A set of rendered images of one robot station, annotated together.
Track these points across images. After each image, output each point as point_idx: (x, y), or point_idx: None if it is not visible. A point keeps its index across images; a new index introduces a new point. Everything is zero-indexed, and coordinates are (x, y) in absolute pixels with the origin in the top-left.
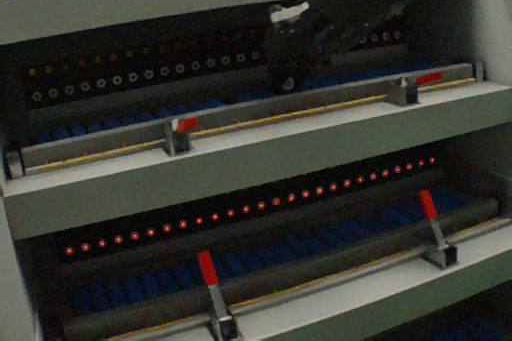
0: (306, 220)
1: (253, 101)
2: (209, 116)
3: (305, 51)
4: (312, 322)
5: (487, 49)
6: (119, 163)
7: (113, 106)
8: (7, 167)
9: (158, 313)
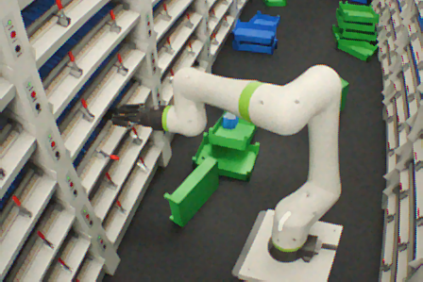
0: None
1: (104, 129)
2: (100, 141)
3: (114, 111)
4: (126, 174)
5: (143, 77)
6: (94, 168)
7: None
8: None
9: (96, 190)
